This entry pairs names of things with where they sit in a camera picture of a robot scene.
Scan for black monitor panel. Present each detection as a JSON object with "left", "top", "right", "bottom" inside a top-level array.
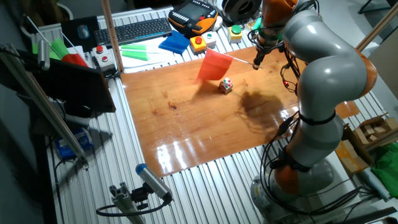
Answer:
[{"left": 18, "top": 49, "right": 116, "bottom": 113}]

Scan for blue flag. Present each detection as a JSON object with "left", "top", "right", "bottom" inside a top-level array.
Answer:
[{"left": 158, "top": 30, "right": 190, "bottom": 55}]

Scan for aluminium profile stub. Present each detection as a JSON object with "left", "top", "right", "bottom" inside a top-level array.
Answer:
[{"left": 108, "top": 182, "right": 147, "bottom": 224}]

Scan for green flange adapter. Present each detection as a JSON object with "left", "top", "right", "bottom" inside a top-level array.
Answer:
[{"left": 253, "top": 17, "right": 284, "bottom": 43}]

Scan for yellow box green button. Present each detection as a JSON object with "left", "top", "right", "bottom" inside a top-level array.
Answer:
[{"left": 228, "top": 24, "right": 244, "bottom": 44}]

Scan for black camera cable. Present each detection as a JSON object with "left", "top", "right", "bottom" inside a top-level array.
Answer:
[{"left": 95, "top": 198, "right": 170, "bottom": 218}]

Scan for black filament spool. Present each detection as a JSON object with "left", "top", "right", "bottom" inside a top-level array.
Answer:
[{"left": 221, "top": 0, "right": 262, "bottom": 23}]

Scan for white box green button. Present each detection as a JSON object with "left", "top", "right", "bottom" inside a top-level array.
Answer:
[{"left": 201, "top": 30, "right": 217, "bottom": 50}]

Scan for cream cardboard box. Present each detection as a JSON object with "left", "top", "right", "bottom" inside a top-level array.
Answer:
[{"left": 244, "top": 20, "right": 259, "bottom": 34}]

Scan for grey box two red buttons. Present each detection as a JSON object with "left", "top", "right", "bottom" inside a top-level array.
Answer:
[{"left": 91, "top": 45, "right": 116, "bottom": 72}]

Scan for white multicolour puzzle cube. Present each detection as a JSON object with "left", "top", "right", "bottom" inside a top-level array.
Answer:
[{"left": 218, "top": 77, "right": 234, "bottom": 95}]

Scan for light green flag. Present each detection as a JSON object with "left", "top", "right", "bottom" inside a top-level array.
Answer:
[{"left": 32, "top": 42, "right": 62, "bottom": 62}]

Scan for glossy wooden board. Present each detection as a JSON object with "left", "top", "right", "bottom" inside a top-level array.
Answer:
[{"left": 120, "top": 46, "right": 361, "bottom": 178}]

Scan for green cloth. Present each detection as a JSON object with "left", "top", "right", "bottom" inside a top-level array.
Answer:
[{"left": 371, "top": 146, "right": 398, "bottom": 198}]

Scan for black keyboard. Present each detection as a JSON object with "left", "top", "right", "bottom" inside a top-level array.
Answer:
[{"left": 93, "top": 17, "right": 173, "bottom": 47}]

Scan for black metal bar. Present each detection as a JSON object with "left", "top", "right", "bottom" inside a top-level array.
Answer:
[{"left": 335, "top": 207, "right": 397, "bottom": 224}]

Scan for white plastic tube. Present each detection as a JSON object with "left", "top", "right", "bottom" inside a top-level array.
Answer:
[{"left": 360, "top": 167, "right": 391, "bottom": 202}]

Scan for green red folded flag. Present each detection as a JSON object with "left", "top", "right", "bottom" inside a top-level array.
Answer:
[{"left": 49, "top": 37, "right": 90, "bottom": 68}]

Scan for silver camera blue end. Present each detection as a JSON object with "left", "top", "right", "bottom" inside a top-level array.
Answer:
[{"left": 135, "top": 163, "right": 174, "bottom": 203}]

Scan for grey computer mouse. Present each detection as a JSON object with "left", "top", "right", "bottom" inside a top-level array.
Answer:
[{"left": 76, "top": 24, "right": 90, "bottom": 40}]

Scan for black orange teach pendant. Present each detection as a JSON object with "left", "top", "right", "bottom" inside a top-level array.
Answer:
[{"left": 167, "top": 0, "right": 219, "bottom": 37}]

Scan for black mouse pad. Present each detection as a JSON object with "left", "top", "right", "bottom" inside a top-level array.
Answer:
[{"left": 60, "top": 16, "right": 101, "bottom": 52}]

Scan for orange box red button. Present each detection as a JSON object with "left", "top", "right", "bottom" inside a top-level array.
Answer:
[{"left": 189, "top": 35, "right": 208, "bottom": 54}]

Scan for long aluminium bar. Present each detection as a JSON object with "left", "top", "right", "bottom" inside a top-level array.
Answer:
[{"left": 0, "top": 43, "right": 90, "bottom": 169}]

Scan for yellow taped cardboard box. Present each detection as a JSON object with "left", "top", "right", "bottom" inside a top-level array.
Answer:
[{"left": 335, "top": 138, "right": 371, "bottom": 174}]

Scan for red paper flag white stick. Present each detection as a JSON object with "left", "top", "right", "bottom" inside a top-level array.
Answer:
[{"left": 196, "top": 48, "right": 264, "bottom": 82}]

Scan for white paper sheet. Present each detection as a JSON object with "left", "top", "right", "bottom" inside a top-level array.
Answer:
[{"left": 119, "top": 36, "right": 187, "bottom": 74}]

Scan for open cardboard box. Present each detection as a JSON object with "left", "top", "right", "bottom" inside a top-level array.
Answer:
[{"left": 354, "top": 113, "right": 398, "bottom": 147}]

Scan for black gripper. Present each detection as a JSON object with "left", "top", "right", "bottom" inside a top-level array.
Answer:
[{"left": 252, "top": 35, "right": 275, "bottom": 71}]

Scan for green paper flag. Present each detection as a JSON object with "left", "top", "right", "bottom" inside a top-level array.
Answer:
[
  {"left": 121, "top": 50, "right": 150, "bottom": 62},
  {"left": 120, "top": 44, "right": 147, "bottom": 52}
]

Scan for wooden post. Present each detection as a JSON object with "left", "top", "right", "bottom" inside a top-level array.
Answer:
[
  {"left": 99, "top": 0, "right": 124, "bottom": 73},
  {"left": 356, "top": 1, "right": 398, "bottom": 53}
]

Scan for blue packet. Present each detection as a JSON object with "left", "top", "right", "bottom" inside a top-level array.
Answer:
[{"left": 55, "top": 126, "right": 94, "bottom": 160}]

